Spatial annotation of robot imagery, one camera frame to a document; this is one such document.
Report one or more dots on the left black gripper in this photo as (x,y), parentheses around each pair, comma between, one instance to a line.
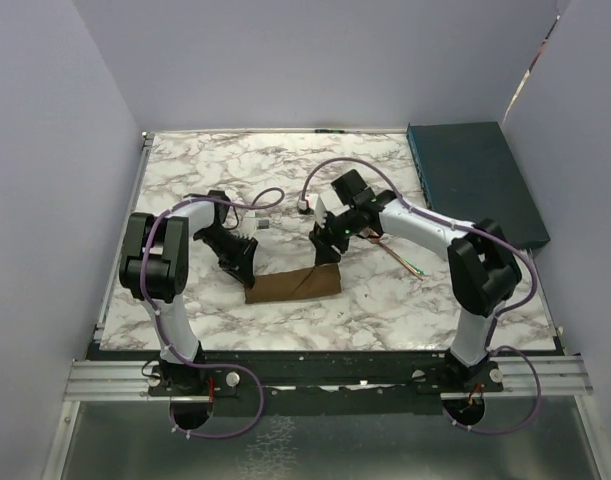
(243,270)

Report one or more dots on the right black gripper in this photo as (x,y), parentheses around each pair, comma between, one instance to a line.
(324,253)

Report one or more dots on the brown cloth napkin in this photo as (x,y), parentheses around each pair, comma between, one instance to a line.
(295,285)

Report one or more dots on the copper iridescent fork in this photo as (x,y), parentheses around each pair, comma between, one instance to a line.
(375,239)

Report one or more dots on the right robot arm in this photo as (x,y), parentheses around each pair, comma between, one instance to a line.
(483,270)

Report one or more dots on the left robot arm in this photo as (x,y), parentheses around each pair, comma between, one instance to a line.
(154,267)

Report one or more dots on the dark teal flat box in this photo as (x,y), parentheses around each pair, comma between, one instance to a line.
(467,171)

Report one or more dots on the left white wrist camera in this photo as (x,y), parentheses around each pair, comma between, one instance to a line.
(251,223)

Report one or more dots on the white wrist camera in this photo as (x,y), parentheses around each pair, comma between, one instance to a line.
(324,203)
(251,223)

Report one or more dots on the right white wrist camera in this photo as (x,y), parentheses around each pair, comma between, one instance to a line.
(324,203)

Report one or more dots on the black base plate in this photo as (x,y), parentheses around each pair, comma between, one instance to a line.
(323,383)

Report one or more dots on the aluminium rail frame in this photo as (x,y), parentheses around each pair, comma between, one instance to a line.
(122,381)

